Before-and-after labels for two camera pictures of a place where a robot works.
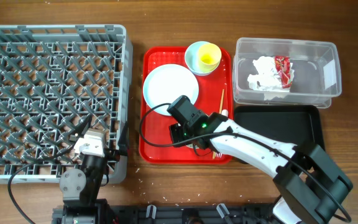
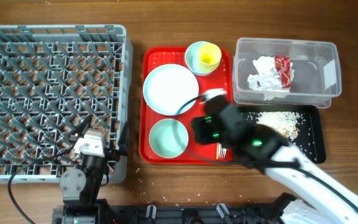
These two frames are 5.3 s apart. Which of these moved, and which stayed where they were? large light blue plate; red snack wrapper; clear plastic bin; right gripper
Moved: right gripper
Stayed: red snack wrapper; clear plastic bin; large light blue plate
